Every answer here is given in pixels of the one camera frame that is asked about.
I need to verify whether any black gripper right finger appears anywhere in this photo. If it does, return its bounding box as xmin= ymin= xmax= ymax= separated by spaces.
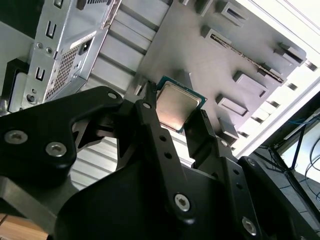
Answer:
xmin=184 ymin=109 xmax=314 ymax=240

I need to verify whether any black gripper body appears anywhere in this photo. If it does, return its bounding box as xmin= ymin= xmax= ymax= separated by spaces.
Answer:
xmin=53 ymin=164 xmax=251 ymax=240

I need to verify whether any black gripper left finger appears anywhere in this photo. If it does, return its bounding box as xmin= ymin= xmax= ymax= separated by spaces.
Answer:
xmin=0 ymin=79 xmax=199 ymax=223

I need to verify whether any silver CPU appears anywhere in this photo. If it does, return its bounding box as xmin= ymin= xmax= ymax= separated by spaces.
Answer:
xmin=154 ymin=74 xmax=208 ymax=134

